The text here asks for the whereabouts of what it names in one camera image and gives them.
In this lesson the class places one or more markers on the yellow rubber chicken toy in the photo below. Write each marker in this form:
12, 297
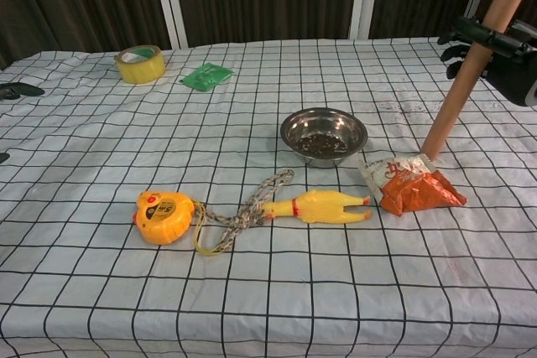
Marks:
319, 207

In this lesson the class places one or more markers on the wooden rolling pin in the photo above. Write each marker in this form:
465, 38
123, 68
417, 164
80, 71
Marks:
451, 102

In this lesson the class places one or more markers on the stainless steel bowl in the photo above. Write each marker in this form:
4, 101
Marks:
323, 136

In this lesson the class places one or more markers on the yellow tape measure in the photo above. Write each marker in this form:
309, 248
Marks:
163, 217

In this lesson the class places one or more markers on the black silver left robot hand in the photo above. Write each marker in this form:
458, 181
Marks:
19, 90

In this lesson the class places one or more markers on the green foil packet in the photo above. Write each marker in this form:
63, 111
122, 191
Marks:
205, 76

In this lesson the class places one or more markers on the yellow tape roll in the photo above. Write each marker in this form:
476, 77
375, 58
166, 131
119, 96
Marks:
140, 69

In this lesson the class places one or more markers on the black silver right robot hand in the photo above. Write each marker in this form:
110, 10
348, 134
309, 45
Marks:
516, 69

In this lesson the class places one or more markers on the white checkered tablecloth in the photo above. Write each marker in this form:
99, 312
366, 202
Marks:
251, 291

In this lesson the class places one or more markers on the orange white snack packet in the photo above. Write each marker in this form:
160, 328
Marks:
415, 194

